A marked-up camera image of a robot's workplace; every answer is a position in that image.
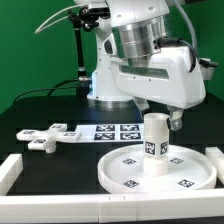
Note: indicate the white marker sheet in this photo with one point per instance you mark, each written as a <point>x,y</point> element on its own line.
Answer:
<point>110,133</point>

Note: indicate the white cross-shaped table base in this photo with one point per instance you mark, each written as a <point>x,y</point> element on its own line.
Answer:
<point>46,140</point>

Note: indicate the white front fence bar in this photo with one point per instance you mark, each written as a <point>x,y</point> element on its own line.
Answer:
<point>105,208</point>

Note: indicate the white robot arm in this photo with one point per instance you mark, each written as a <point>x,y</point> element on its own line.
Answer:
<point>138,59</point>

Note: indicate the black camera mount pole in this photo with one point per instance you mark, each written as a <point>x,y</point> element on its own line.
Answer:
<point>80,43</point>

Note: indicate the white fence bar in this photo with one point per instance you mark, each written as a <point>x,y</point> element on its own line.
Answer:
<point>10,170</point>
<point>216,157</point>
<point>105,208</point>

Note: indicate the white right fence bar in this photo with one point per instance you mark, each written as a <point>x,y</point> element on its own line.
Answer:
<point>216,157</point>

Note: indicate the white left fence bar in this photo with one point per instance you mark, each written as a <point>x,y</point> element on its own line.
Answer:
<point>10,170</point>

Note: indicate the white round table top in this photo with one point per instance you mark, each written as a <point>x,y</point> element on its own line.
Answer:
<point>129,170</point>

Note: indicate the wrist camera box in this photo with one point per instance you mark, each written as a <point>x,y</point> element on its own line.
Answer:
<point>207,67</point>

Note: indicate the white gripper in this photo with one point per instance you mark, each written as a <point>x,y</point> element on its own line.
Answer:
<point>167,80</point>

